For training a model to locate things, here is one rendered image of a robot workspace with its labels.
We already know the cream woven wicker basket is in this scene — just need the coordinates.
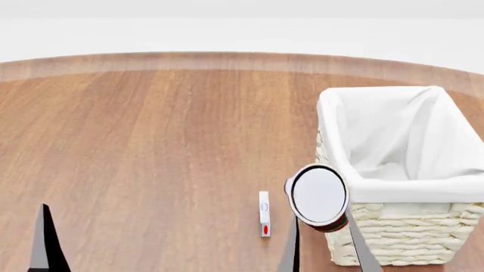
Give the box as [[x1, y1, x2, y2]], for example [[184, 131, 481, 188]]
[[314, 124, 484, 267]]

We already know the white-lidded tomato sauce can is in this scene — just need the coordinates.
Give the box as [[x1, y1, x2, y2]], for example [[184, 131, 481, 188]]
[[284, 163, 351, 233]]

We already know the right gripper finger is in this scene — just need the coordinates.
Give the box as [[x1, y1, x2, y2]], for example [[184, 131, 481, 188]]
[[277, 212, 301, 272], [345, 211, 383, 272]]

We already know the white cloth basket liner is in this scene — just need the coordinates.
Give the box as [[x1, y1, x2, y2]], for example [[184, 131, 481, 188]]
[[316, 85, 484, 204]]

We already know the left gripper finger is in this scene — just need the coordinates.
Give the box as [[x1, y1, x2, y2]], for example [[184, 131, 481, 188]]
[[26, 202, 72, 272]]

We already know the small white box red dot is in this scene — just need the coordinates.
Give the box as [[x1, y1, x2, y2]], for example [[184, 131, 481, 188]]
[[259, 190, 272, 238]]

